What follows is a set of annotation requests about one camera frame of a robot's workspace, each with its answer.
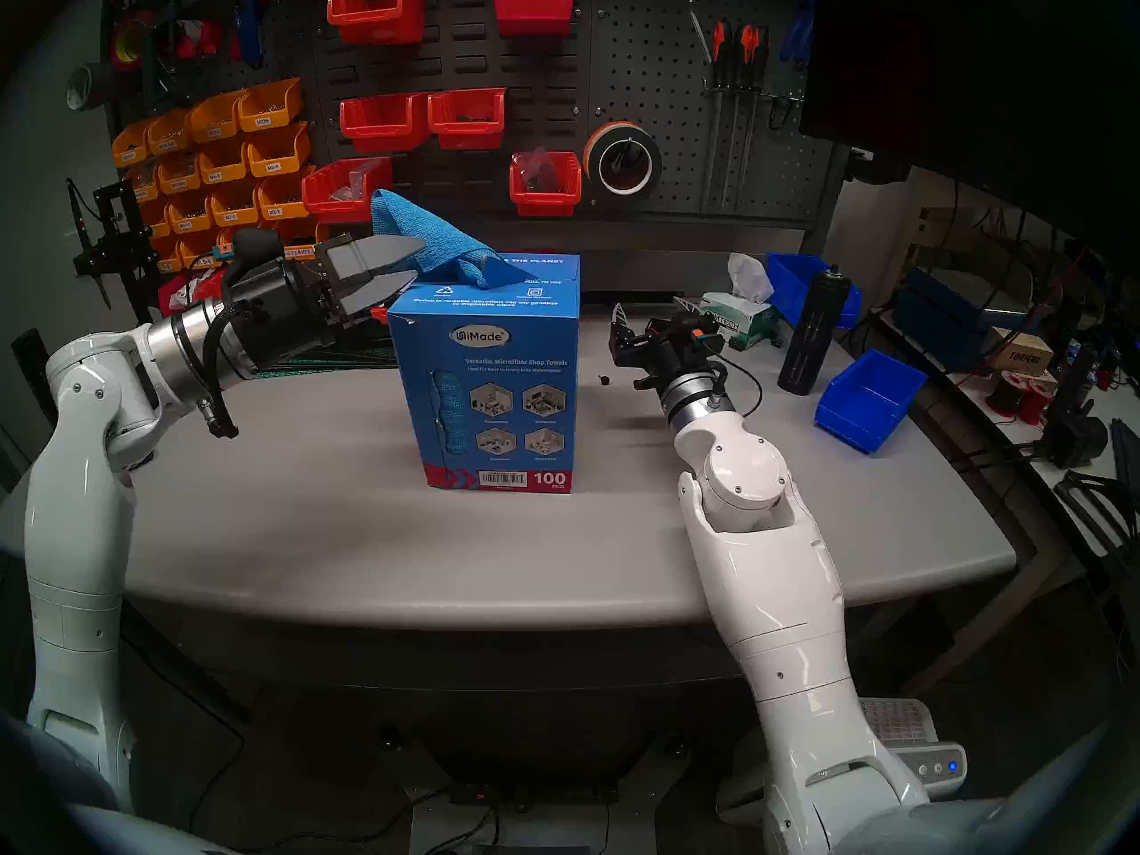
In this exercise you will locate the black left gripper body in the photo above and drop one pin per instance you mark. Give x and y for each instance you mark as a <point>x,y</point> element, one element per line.
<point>276,314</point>

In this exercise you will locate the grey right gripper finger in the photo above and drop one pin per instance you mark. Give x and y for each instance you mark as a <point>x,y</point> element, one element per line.
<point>620,317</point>
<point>689,308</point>

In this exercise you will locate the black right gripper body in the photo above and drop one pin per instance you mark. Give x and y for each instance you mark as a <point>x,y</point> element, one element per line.
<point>663,359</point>

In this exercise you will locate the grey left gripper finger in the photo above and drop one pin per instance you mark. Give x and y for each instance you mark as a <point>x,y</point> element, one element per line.
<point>374,294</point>
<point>370,255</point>

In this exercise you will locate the blue microfiber shop towel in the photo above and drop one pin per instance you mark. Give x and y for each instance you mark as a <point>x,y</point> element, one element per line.
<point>445,243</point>

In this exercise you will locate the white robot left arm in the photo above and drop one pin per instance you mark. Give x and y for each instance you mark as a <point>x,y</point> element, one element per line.
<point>80,506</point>

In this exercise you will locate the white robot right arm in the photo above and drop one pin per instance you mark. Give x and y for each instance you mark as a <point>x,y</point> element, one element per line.
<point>775,586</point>

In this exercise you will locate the blue shop towel box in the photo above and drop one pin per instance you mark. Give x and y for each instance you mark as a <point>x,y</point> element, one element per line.
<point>490,372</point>

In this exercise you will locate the red plastic storage bin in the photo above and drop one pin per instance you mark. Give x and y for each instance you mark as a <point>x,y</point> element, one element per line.
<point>212,283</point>
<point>174,310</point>
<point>378,313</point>
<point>383,127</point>
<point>343,194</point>
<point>374,20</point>
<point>543,199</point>
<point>468,123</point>

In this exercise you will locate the green white tissue box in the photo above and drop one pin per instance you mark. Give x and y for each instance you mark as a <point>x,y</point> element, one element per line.
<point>744,323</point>

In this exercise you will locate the green cutting mat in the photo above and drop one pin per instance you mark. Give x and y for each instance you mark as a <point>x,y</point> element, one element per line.
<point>356,356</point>

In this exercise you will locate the clear plastic case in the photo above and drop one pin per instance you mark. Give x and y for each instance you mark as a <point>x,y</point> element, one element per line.
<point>358,182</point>

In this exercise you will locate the orange bin labelled M4-0.7 HEX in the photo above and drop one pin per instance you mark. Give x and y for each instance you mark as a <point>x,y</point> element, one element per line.
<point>298,232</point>

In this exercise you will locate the clear bag of parts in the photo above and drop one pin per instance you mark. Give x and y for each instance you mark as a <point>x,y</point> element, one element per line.
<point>539,167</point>
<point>181,292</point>

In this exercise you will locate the orange bin labelled M2.5-6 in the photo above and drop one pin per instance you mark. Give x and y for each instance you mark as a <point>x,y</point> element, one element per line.
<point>200,252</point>

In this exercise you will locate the orange bin labelled M3-6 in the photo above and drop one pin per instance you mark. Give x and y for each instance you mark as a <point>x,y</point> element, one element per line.
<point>285,199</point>

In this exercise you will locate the bright blue plastic bin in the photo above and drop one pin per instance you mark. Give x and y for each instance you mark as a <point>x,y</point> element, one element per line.
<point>797,283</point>
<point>868,399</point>

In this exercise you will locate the orange bin labelled M3-8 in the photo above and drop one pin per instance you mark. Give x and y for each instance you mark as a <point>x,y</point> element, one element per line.
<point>236,207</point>

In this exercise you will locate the orange bin labelled M2.5-8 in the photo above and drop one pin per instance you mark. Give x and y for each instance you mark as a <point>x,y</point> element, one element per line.
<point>169,258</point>

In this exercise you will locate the black bottle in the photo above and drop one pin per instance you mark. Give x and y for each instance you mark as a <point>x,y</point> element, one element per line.
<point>815,332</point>

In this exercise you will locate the orange bin labelled M3-12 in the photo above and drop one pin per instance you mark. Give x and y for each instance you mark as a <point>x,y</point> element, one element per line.
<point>191,214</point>

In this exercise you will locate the black tape roll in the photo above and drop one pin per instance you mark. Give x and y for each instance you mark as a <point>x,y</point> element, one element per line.
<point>628,185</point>

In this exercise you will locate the orange bin labelled M3-4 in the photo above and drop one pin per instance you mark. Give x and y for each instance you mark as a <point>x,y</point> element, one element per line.
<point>278,154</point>

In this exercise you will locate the orange bin labelled M3-16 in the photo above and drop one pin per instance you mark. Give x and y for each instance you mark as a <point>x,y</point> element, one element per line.
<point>158,223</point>

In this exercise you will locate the orange bin labelled M4-6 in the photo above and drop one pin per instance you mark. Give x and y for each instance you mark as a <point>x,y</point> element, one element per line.
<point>227,163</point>

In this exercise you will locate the orange bin labelled M4X4X6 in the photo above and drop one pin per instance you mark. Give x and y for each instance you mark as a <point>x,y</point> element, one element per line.
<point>181,176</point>

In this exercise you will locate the orange tape roll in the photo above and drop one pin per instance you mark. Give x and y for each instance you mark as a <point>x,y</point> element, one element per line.
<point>598,141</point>

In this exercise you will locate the orange bin labelled M3X6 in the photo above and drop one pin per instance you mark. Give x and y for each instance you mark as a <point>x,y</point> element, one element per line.
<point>272,105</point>

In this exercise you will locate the black metal stand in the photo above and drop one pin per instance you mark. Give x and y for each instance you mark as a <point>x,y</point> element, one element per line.
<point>111,239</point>

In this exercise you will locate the orange bin labelled M4X5X6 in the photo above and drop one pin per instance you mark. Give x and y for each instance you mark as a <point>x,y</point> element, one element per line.
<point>145,187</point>

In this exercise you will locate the black carabiner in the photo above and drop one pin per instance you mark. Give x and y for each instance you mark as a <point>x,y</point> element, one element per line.
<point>777,112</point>

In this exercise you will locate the orange bin labelled M3X14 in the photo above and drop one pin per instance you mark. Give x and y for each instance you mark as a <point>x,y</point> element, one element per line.
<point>131,145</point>

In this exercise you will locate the large dark blue bin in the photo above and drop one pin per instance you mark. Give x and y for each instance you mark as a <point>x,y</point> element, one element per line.
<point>953,319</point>

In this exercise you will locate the dark red storage bin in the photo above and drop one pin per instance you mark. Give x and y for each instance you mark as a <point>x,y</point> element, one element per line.
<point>533,12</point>

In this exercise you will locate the red yellow tape roll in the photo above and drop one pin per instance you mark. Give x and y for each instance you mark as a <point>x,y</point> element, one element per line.
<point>132,41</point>

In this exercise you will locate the small cardboard box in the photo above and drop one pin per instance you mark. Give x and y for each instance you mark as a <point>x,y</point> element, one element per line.
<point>1020,354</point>

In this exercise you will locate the black monitor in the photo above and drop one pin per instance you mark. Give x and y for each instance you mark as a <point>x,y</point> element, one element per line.
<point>980,87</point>

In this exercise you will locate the black power adapter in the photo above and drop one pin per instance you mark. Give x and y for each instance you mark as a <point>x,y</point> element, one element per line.
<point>1073,435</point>

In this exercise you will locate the black power strip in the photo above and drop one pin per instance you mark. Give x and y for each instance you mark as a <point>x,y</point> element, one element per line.
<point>534,793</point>

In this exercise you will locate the white air purifier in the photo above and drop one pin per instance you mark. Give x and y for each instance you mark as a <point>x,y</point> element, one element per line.
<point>908,746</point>

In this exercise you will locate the black folded stand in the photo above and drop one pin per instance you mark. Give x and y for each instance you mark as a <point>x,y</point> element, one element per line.
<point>1100,515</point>

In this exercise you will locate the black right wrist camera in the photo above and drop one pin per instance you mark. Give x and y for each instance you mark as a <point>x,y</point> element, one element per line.
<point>699,332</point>

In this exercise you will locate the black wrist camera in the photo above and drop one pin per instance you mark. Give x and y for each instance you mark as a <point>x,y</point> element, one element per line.
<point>258,243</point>
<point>699,332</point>

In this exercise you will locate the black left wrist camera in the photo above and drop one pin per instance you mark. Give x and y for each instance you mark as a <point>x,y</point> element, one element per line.
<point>258,243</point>

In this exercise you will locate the metal hook rail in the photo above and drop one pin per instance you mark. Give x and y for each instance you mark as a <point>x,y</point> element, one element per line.
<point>757,87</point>

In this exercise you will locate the dark pegboard wall panel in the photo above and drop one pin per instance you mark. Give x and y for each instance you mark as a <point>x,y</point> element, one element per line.
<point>641,78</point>

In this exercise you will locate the grey duct tape roll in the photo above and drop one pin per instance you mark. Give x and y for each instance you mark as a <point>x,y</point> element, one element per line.
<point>89,85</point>

